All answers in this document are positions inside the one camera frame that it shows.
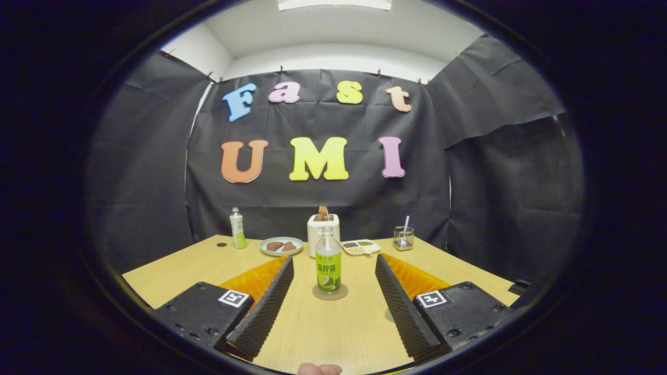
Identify brown round coaster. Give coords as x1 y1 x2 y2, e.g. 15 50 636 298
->
312 283 349 301

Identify green label juice bottle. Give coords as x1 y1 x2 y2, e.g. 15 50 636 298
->
315 227 342 293

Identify wire mesh holder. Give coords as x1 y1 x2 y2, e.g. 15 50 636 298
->
393 226 415 251

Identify pale green plate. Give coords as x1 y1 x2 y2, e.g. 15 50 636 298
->
260 237 304 257

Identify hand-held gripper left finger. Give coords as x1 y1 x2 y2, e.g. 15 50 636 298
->
151 255 295 361

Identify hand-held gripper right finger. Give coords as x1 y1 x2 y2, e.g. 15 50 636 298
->
375 254 514 360

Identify small white green bottle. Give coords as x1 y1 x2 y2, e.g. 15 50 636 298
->
230 207 247 249

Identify ceiling light panel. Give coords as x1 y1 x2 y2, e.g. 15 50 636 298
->
277 0 392 12

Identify cream toaster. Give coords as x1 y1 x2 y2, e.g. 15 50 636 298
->
307 214 341 258

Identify wooden table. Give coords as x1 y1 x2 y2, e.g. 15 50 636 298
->
121 234 522 374

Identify black backdrop cloth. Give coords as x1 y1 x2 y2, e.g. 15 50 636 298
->
86 34 585 284

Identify white divided tray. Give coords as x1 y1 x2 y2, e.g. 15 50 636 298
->
341 239 381 256

